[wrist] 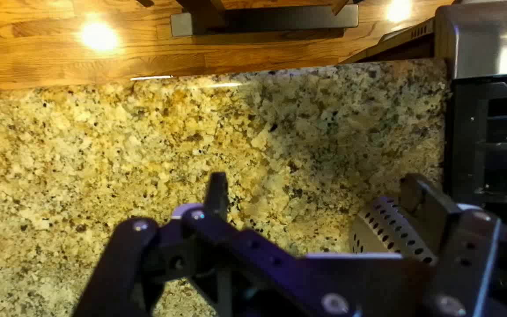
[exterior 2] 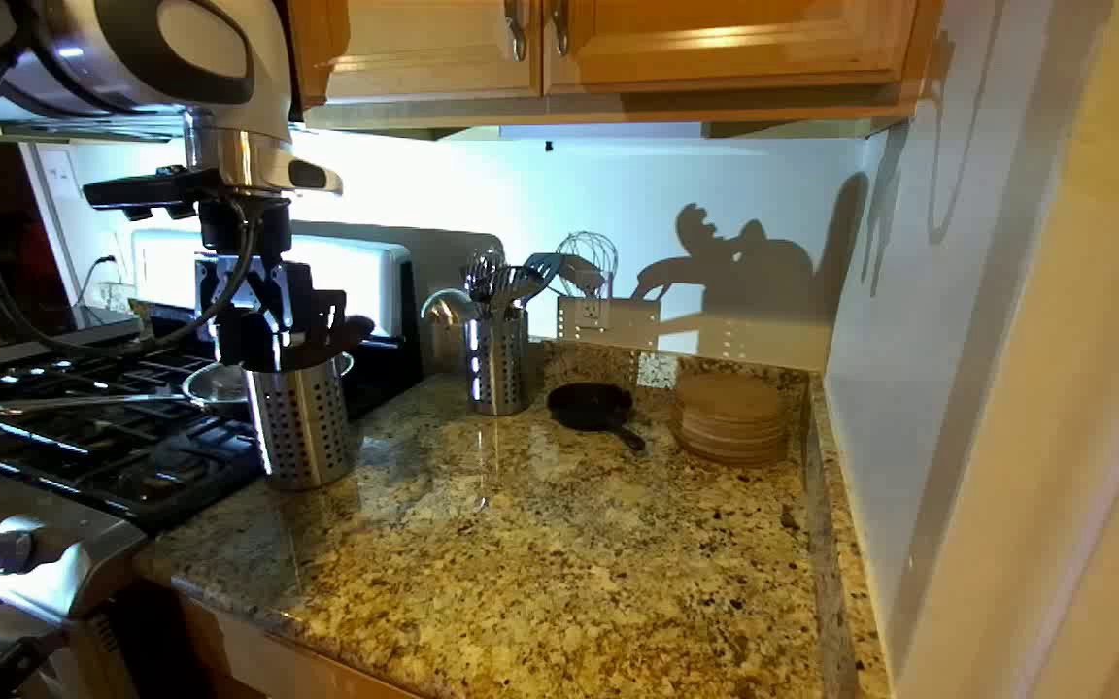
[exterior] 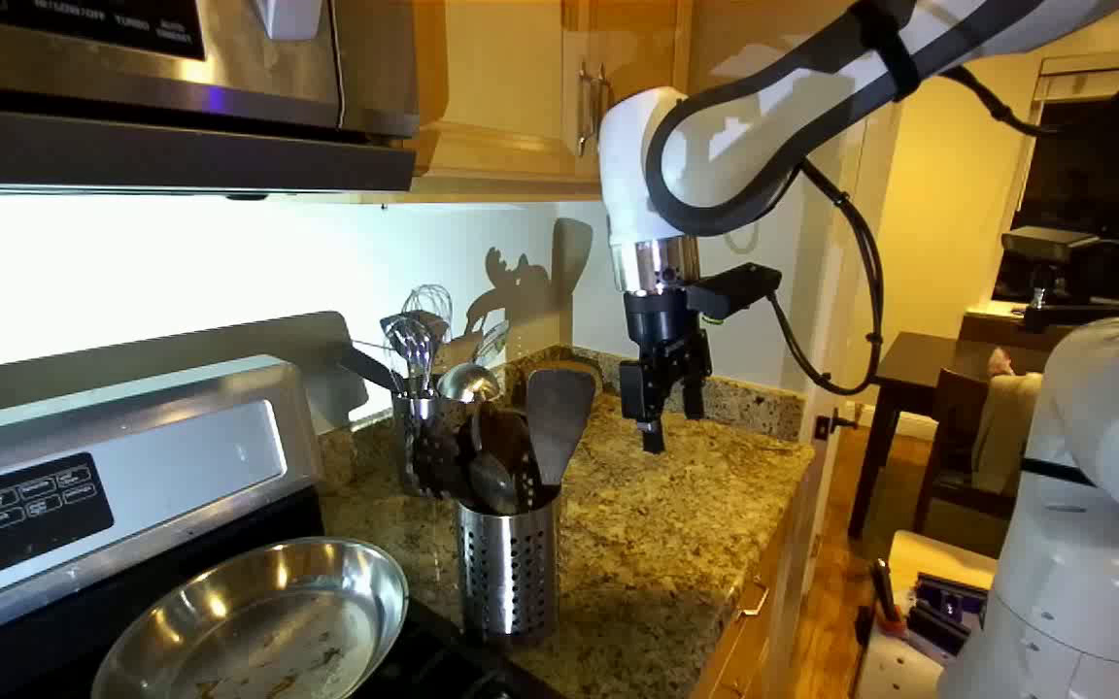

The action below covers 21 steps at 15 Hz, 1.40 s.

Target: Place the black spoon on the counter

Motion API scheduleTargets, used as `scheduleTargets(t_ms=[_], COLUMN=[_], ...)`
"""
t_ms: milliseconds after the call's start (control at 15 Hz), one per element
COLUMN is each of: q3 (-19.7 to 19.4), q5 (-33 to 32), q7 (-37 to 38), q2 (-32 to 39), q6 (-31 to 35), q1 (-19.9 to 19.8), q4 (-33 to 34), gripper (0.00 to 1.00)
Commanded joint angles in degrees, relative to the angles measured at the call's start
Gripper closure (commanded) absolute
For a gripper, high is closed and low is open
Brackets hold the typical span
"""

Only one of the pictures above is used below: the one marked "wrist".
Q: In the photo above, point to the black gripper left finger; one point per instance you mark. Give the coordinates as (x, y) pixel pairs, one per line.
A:
(217, 194)

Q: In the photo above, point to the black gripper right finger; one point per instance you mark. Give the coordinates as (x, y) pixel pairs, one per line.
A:
(428, 210)

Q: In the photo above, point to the perforated steel utensil holder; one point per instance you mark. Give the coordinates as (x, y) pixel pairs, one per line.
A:
(384, 229)

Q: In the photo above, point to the stainless steel gas stove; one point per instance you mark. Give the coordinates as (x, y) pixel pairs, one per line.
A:
(470, 37)

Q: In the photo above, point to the wooden lower cabinet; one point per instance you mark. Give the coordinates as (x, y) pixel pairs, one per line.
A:
(48, 42)

